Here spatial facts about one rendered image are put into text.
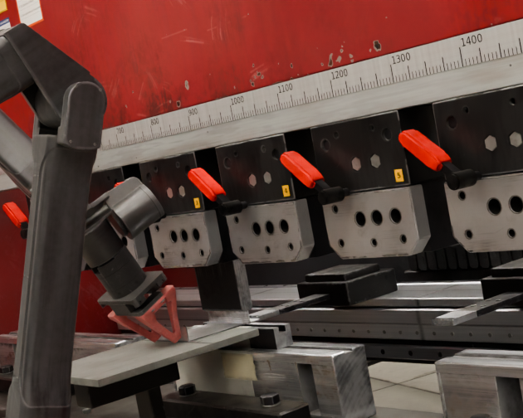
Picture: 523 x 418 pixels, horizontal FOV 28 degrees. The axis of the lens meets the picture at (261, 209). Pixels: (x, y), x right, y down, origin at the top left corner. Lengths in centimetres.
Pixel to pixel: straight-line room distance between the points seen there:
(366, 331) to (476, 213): 61
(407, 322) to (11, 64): 79
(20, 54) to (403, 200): 45
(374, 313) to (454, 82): 63
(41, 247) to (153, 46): 51
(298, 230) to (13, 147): 41
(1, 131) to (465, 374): 70
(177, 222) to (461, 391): 53
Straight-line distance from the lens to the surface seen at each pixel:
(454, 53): 111
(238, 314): 153
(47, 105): 111
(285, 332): 147
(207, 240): 148
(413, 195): 118
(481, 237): 112
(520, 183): 107
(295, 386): 143
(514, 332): 149
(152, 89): 155
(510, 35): 107
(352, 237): 125
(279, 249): 136
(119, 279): 144
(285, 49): 130
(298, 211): 132
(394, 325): 164
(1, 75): 108
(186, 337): 148
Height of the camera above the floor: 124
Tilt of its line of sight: 3 degrees down
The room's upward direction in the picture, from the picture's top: 11 degrees counter-clockwise
